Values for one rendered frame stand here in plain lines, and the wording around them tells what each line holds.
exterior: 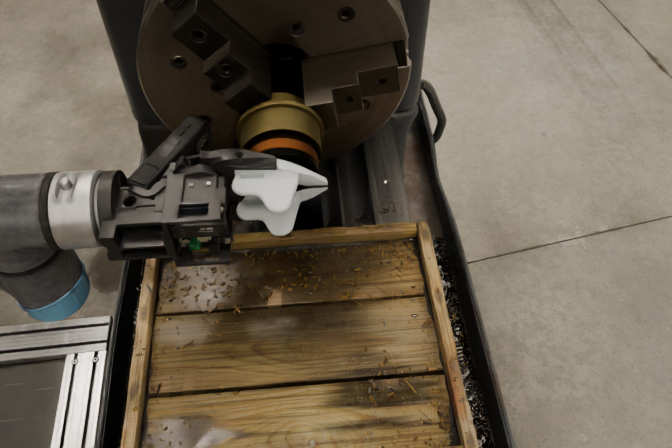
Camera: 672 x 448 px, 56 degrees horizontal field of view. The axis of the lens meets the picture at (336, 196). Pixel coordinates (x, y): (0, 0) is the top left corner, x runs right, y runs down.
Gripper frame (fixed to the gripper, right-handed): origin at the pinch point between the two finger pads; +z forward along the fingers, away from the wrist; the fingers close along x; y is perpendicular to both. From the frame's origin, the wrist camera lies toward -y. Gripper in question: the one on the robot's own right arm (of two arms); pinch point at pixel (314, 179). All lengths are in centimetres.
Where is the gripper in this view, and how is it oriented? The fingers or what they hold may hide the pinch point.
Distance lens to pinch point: 62.9
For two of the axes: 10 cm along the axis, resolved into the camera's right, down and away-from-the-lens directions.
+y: 0.8, 7.7, -6.4
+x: 0.0, -6.4, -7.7
